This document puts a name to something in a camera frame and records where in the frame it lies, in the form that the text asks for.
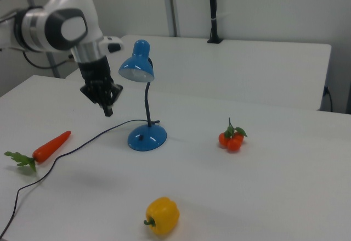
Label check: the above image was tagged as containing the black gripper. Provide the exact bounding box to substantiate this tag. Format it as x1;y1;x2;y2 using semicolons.
77;55;124;117

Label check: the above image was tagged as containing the blue desk lamp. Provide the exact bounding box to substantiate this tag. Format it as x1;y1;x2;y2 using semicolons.
118;39;167;152

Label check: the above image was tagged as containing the orange carrot with green leaves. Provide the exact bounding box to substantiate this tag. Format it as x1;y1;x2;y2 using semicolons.
4;130;72;173

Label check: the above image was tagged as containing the yellow bell pepper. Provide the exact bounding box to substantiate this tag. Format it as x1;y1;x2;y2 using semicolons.
143;196;180;236

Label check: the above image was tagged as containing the orange fruit cluster with leaves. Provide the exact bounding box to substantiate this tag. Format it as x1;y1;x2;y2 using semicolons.
218;117;248;153

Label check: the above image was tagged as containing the white adjacent table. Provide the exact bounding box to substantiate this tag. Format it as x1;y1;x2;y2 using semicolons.
65;34;332;111

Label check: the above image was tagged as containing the black pole with clamp base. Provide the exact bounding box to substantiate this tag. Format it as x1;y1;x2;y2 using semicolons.
207;0;225;45

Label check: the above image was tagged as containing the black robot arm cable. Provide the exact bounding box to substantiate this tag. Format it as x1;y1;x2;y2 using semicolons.
22;51;75;70

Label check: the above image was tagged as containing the black lamp power cable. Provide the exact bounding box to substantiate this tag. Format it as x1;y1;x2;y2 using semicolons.
0;119;161;238

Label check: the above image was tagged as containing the black cable at table side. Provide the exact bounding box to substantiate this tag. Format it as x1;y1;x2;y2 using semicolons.
323;86;334;113

